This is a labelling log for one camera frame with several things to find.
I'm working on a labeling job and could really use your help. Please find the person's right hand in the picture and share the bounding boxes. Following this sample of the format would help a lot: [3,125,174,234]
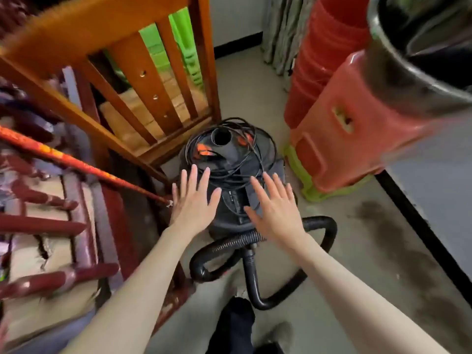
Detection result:
[243,172,307,248]

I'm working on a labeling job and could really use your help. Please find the person's left hand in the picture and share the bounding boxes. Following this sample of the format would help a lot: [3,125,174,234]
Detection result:
[169,164,223,239]

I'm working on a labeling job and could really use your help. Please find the grey vacuum cleaner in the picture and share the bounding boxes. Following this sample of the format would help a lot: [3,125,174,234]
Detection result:
[180,125,289,240]

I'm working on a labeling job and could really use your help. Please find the black vacuum hose with handle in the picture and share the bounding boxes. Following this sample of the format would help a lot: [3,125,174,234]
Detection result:
[189,215,338,310]

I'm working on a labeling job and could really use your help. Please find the black power cable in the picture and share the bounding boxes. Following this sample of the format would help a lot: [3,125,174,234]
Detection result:
[184,118,280,193]

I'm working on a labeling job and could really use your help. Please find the brown sawdust dirt patch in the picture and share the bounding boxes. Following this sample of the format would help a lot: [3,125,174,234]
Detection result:
[353,197,472,345]

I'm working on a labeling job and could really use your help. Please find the person's right forearm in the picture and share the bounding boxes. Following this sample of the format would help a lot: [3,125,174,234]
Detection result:
[288,231,449,354]

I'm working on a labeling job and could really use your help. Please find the person's left forearm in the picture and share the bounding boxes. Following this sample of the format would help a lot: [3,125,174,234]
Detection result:
[62,226,197,354]

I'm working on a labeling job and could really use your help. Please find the tiled floor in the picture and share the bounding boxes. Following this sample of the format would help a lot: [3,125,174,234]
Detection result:
[144,46,472,354]

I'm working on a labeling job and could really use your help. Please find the person's black trousers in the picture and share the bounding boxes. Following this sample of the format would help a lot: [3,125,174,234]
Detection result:
[206,297,285,354]

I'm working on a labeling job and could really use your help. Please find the grey shoe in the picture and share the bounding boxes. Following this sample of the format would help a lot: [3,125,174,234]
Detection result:
[258,321,293,354]

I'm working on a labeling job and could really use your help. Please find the dark red wooden railing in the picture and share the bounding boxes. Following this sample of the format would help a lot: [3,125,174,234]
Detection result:
[0,77,194,345]

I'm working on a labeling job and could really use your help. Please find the stack of red stools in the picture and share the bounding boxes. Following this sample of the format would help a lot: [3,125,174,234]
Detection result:
[284,0,371,130]

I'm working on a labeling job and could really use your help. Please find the patterned curtain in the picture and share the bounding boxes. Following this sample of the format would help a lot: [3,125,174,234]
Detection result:
[262,0,320,77]

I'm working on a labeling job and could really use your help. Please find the steel pot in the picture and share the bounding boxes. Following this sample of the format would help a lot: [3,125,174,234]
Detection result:
[365,0,472,119]

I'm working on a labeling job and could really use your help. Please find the wooden chair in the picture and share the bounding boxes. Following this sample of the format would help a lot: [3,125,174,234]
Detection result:
[0,0,222,183]

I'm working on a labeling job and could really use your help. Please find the red handled broom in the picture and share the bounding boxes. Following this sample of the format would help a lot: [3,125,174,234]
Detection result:
[0,126,173,206]

